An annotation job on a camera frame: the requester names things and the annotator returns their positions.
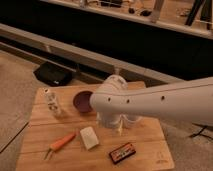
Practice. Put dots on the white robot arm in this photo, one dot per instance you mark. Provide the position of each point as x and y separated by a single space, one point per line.
189 101

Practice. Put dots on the white sponge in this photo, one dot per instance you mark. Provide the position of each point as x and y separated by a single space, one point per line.
89 137

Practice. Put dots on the black bag on floor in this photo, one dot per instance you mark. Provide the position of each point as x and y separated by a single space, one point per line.
53 75

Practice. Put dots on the dark red bowl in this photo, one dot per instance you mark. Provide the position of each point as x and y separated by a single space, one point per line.
81 101

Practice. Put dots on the wooden board table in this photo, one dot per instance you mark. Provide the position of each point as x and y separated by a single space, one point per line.
152 152

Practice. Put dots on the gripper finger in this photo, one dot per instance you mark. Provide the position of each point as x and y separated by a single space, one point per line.
120 128

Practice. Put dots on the black orange eraser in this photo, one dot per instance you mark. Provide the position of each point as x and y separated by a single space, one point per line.
122 153

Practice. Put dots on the orange carrot toy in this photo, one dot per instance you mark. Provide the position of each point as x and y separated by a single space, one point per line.
60 143

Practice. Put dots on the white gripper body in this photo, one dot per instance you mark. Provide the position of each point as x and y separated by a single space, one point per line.
109 121

